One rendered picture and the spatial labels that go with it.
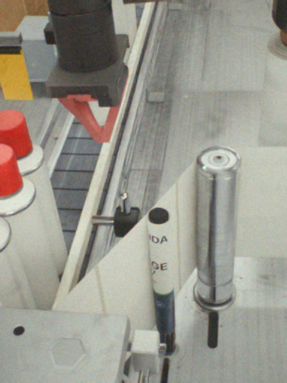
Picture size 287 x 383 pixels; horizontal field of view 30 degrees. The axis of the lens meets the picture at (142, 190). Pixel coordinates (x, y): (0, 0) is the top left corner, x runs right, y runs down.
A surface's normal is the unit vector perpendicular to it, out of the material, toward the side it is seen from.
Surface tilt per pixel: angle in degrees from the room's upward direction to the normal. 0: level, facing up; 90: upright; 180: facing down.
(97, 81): 1
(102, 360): 0
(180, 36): 0
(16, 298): 90
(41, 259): 90
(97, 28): 89
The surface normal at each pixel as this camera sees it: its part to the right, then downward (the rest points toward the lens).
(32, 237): 0.66, 0.47
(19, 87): -0.13, 0.66
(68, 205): -0.07, -0.75
